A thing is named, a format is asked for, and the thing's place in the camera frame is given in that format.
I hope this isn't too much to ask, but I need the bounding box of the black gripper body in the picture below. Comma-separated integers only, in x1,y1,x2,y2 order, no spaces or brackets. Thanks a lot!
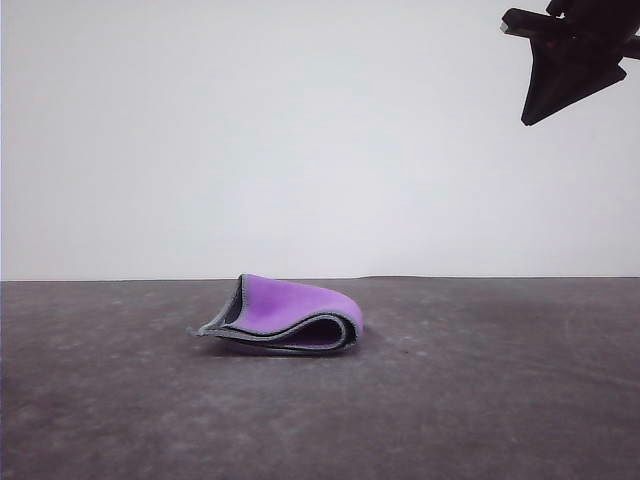
499,0,640,66

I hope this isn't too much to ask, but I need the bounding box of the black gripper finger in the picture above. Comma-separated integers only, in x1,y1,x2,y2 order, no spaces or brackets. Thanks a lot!
529,50,628,124
520,38,581,125

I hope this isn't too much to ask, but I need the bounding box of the purple towel with grey hem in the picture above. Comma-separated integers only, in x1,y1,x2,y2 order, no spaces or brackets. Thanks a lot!
186,273,364,357

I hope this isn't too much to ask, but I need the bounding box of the grey table cloth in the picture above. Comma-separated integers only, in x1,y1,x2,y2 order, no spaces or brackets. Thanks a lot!
0,274,640,480

